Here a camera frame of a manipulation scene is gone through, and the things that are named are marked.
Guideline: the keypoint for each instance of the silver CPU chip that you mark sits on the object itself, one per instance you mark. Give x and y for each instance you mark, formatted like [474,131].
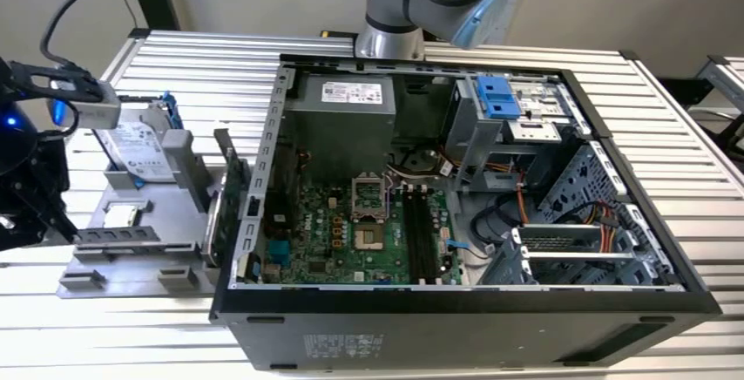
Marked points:
[121,213]

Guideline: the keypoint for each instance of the hard disk in blue carrier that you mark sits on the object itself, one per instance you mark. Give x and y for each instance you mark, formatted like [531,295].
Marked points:
[146,153]

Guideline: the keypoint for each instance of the grey parts rack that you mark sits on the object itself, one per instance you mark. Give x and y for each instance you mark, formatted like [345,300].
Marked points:
[175,223]

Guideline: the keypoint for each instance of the green graphics card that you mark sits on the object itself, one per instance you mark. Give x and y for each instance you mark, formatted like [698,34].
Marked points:
[233,205]

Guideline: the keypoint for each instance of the black case fan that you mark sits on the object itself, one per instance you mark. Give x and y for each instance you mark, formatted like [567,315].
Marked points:
[285,188]

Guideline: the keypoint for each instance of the silver power supply unit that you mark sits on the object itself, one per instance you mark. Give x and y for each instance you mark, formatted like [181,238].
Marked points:
[343,136]

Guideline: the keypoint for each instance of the CPU socket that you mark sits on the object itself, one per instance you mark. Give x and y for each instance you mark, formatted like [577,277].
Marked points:
[369,236]

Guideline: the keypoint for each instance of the green motherboard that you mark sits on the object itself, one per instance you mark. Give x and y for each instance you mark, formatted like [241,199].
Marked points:
[378,266]

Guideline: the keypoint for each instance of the black and yellow tag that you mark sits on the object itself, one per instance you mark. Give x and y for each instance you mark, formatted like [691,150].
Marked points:
[334,34]

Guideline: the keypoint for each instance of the round grey case speaker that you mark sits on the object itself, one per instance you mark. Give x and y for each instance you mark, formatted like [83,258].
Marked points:
[423,160]

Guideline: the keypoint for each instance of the black open PC case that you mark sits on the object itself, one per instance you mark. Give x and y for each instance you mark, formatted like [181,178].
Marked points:
[407,336]

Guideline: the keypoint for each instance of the blue plastic drive latch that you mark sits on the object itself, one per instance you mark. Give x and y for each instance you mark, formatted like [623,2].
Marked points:
[494,97]

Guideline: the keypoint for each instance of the perforated metal disk bay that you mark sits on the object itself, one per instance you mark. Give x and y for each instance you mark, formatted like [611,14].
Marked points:
[582,171]

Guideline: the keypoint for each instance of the aluminium slat side table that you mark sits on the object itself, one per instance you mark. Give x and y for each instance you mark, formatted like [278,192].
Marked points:
[721,70]

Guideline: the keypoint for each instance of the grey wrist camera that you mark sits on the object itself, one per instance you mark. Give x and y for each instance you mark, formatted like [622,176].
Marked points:
[94,110]

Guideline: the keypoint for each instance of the black camera bracket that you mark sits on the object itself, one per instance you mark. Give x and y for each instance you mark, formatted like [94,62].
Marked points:
[21,70]

